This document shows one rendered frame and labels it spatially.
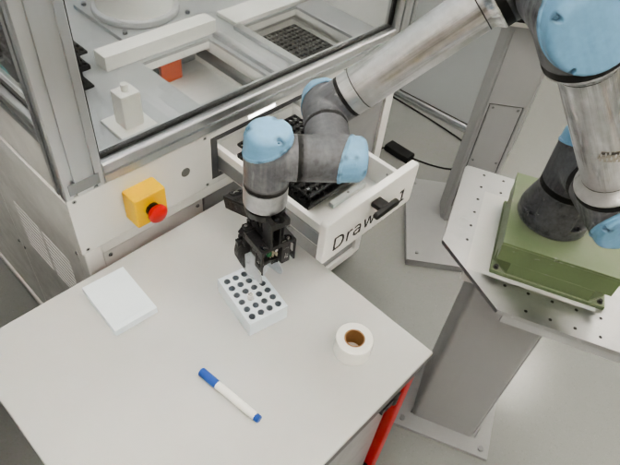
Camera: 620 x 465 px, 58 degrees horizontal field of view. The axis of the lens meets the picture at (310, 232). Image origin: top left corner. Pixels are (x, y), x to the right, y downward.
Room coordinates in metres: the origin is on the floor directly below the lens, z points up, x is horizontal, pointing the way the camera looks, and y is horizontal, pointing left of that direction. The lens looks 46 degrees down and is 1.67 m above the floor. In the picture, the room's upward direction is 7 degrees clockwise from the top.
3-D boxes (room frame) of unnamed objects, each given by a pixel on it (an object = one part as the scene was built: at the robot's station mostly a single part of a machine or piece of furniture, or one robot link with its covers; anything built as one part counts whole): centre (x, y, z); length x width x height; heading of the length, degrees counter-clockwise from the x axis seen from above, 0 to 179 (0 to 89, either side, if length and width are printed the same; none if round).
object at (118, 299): (0.62, 0.34, 0.77); 0.13 x 0.09 x 0.02; 47
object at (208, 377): (0.46, 0.10, 0.77); 0.14 x 0.02 x 0.02; 57
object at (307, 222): (0.98, 0.05, 0.86); 0.40 x 0.26 x 0.06; 51
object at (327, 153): (0.72, -0.02, 1.11); 0.11 x 0.11 x 0.08; 9
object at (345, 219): (0.85, -0.11, 0.87); 0.29 x 0.02 x 0.11; 141
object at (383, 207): (0.83, -0.14, 0.91); 0.07 x 0.04 x 0.01; 141
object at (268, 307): (0.66, 0.10, 0.78); 0.12 x 0.08 x 0.04; 40
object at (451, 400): (0.92, -0.52, 0.38); 0.30 x 0.30 x 0.76; 74
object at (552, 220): (0.92, -0.52, 0.91); 0.15 x 0.15 x 0.10
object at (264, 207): (0.69, 0.08, 1.03); 0.08 x 0.08 x 0.05
